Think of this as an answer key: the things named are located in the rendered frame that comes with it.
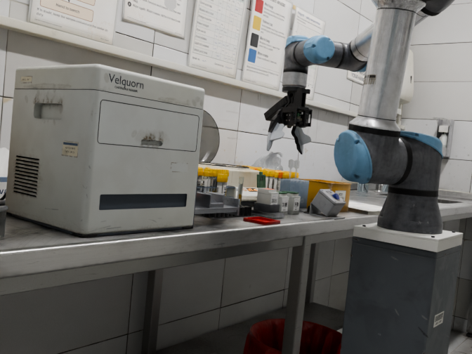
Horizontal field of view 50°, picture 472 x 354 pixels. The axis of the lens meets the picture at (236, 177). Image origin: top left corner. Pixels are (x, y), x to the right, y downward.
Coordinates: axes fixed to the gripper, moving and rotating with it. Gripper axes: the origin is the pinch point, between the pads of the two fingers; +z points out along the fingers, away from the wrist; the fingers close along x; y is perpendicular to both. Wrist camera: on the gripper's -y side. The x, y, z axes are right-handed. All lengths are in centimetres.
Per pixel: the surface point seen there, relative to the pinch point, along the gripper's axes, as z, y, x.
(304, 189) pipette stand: 11.2, 0.3, 10.8
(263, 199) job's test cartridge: 13.4, 9.0, -15.3
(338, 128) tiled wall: -18, -76, 121
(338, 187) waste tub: 9.7, 3.2, 24.6
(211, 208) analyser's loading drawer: 14.3, 20.5, -42.2
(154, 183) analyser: 9, 26, -61
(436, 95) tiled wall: -51, -71, 216
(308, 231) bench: 21.1, 18.6, -6.4
